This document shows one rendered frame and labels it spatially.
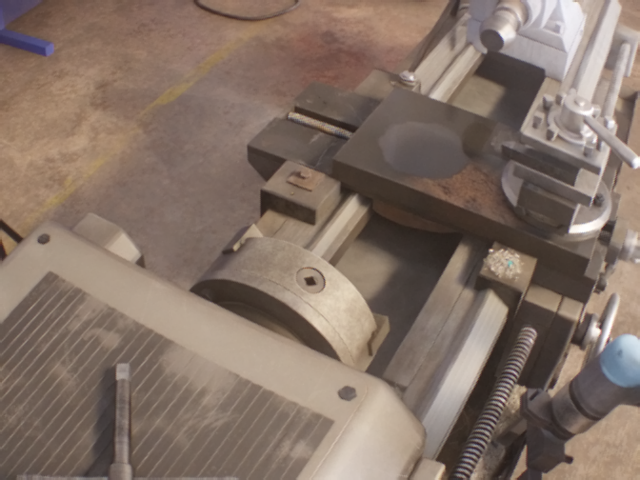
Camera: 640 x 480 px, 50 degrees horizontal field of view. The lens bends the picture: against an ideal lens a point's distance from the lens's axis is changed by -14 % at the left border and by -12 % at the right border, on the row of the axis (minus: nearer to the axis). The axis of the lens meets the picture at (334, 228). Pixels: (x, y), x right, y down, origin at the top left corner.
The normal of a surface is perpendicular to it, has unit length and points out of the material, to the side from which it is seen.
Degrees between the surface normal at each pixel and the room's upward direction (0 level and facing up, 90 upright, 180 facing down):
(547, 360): 90
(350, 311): 49
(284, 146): 0
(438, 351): 0
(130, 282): 0
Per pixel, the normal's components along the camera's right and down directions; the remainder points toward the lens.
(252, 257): -0.24, -0.79
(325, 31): 0.05, -0.72
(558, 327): -0.46, 0.60
